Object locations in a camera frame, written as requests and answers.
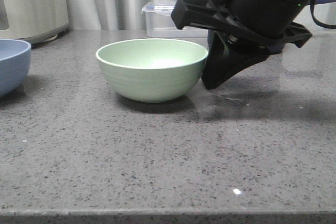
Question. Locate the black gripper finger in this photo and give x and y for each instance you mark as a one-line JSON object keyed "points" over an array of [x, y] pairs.
{"points": [[226, 58]]}

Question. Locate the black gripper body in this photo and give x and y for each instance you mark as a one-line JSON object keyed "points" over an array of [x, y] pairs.
{"points": [[212, 15]]}

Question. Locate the light green bowl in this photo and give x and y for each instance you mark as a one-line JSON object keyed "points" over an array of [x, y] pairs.
{"points": [[152, 70]]}

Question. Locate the light blue bowl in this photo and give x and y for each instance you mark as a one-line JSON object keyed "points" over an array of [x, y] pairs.
{"points": [[15, 63]]}

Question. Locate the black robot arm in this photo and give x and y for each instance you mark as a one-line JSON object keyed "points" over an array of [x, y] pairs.
{"points": [[269, 17]]}

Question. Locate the dark blue saucepan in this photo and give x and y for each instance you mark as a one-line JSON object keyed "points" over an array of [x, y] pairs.
{"points": [[278, 48]]}

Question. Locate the clear plastic food container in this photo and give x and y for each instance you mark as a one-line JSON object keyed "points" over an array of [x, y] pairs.
{"points": [[160, 25]]}

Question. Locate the white kitchen appliance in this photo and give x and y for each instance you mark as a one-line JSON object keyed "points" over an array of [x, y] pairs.
{"points": [[33, 20]]}

